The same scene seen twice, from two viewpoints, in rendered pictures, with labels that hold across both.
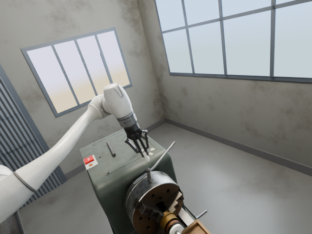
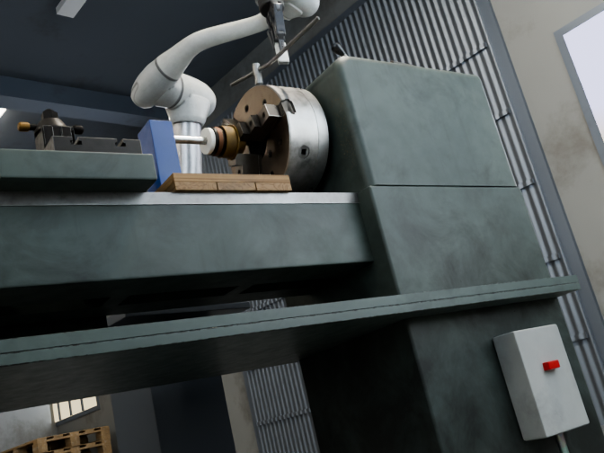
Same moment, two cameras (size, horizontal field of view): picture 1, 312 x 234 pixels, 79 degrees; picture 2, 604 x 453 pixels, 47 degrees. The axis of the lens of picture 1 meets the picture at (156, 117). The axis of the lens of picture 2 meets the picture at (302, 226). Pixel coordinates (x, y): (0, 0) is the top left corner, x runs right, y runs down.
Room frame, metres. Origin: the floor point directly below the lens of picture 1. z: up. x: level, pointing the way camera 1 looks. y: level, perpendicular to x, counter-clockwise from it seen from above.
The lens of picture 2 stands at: (0.36, -1.60, 0.33)
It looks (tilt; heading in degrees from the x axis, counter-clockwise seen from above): 16 degrees up; 76
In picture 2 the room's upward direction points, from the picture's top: 14 degrees counter-clockwise
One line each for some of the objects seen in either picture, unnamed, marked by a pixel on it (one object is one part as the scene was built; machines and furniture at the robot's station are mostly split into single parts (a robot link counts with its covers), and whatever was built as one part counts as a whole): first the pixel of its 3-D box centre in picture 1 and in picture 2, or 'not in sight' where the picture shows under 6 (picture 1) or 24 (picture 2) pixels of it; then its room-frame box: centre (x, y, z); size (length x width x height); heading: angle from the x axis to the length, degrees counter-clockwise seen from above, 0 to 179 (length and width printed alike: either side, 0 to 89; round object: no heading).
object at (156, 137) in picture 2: not in sight; (162, 169); (0.44, -0.01, 1.00); 0.08 x 0.06 x 0.23; 113
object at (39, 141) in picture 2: not in sight; (57, 152); (0.21, -0.03, 1.07); 0.07 x 0.07 x 0.10; 23
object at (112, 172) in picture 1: (127, 171); (379, 158); (1.12, 0.30, 1.06); 0.59 x 0.48 x 0.39; 23
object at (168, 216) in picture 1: (169, 223); (225, 142); (0.62, 0.07, 1.08); 0.09 x 0.09 x 0.09; 23
